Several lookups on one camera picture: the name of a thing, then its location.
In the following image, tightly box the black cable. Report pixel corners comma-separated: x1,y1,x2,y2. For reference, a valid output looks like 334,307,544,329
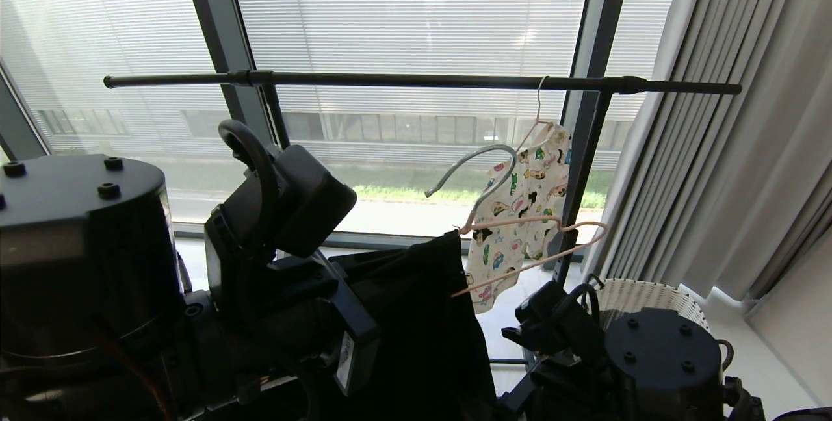
564,283,602,318
218,119,280,240

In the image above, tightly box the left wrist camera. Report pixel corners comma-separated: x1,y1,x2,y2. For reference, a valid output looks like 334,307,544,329
203,144,358,292

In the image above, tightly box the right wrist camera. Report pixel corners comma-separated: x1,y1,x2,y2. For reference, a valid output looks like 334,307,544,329
502,280,608,370

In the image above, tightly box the cream printed garment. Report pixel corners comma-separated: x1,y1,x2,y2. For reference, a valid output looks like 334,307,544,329
465,122,573,314

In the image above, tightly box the pink clothes hanger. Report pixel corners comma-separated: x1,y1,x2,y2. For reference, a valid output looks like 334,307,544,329
424,144,610,298
515,77,552,149

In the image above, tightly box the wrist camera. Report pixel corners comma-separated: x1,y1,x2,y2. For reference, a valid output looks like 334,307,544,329
502,280,608,370
203,144,358,292

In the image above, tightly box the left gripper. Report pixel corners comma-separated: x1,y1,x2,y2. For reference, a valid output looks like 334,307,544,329
195,255,381,399

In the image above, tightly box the beige curtain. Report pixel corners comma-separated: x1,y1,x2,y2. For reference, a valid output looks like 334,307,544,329
585,0,832,301

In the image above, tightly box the black clothes rack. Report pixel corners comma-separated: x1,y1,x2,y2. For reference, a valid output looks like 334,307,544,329
104,70,742,370

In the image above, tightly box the black garment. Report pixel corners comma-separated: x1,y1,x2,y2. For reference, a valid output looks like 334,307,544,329
331,229,498,421

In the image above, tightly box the white laundry basket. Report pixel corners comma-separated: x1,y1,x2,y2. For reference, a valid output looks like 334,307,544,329
585,274,735,370

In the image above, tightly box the window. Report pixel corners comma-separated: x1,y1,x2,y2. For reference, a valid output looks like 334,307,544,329
0,0,686,249

